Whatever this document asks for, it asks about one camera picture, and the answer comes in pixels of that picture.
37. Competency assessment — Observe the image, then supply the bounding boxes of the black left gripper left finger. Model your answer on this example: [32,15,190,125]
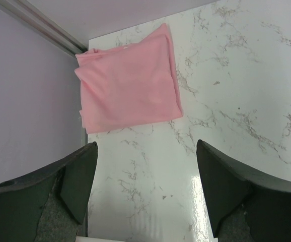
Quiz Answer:
[0,142,98,241]

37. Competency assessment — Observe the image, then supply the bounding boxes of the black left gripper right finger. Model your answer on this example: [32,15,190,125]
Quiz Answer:
[196,140,291,241]

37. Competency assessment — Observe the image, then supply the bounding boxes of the white plastic basket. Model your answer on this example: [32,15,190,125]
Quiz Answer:
[75,236,90,242]

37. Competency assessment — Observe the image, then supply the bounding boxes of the pink folded t-shirt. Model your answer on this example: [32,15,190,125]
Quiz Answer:
[75,24,183,134]

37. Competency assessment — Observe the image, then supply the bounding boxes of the aluminium frame rail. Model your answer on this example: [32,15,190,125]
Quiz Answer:
[0,1,87,56]

